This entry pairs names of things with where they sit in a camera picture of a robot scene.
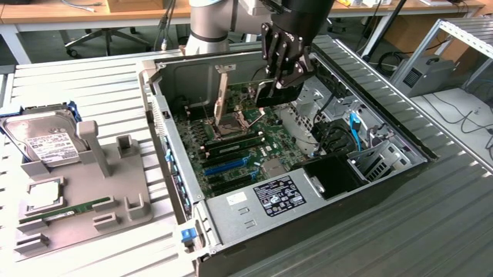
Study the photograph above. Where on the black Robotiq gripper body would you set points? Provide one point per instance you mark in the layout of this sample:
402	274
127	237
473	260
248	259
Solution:
303	20

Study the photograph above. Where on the perforated silver drive cage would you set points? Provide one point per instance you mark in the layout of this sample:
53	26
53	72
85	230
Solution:
298	127

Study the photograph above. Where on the metal socket cover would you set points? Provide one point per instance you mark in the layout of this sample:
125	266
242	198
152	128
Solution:
256	117

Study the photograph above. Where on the slanted black pole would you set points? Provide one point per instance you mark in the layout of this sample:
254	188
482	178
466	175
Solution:
386	30

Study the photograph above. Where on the green motherboard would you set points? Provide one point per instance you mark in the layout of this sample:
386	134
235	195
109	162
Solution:
276	138

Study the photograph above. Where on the thin metal locking lever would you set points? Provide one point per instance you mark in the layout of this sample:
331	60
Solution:
205	111

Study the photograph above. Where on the large brown cardboard box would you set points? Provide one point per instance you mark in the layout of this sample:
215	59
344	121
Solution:
407	31

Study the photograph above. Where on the CPU socket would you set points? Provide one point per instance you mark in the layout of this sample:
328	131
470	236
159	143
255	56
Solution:
231	132

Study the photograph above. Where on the black RAM slot row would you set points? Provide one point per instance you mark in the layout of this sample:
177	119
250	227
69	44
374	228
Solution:
197	111

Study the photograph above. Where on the installed black RAM stick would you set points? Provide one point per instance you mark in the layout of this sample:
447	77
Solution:
235	144

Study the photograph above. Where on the wooden desk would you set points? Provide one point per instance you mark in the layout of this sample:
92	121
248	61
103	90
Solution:
423	8

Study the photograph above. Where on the silver chipset heatsink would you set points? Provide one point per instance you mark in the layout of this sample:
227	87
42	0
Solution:
274	168

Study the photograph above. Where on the silver disk bay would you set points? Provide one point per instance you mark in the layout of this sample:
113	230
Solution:
379	164

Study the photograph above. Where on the small cardboard box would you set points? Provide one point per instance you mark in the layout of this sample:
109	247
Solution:
135	4

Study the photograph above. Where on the black expansion slot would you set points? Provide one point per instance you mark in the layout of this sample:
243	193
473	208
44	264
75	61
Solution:
231	183

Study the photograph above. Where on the black power supply label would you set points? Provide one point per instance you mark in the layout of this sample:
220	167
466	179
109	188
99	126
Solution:
279	196

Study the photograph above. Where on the silver office chair base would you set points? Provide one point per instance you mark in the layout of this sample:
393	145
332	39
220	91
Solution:
107	37

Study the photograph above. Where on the small blue slot clip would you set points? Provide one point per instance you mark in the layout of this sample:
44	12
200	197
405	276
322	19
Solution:
167	155

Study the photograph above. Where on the white square sticker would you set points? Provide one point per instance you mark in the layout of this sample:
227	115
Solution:
236	199

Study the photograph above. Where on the silver power supply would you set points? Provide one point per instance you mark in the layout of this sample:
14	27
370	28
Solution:
231	219

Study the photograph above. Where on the open black PC case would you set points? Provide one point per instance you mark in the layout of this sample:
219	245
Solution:
346	231

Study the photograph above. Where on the blue case latch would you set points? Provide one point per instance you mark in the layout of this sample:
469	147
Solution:
187	234

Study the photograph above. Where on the silver hard disk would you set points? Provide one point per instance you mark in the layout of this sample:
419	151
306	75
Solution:
34	135

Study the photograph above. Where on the green RAM stick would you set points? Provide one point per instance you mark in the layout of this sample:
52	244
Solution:
83	207

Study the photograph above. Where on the silver CPU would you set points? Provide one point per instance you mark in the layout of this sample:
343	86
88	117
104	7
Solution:
44	196

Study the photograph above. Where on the gray parts rack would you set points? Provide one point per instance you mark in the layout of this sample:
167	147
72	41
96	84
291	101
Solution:
76	231

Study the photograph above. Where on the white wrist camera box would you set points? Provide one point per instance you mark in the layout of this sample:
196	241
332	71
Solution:
254	7

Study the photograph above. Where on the aluminium frame shelf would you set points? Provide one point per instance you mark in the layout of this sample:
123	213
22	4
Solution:
473	29

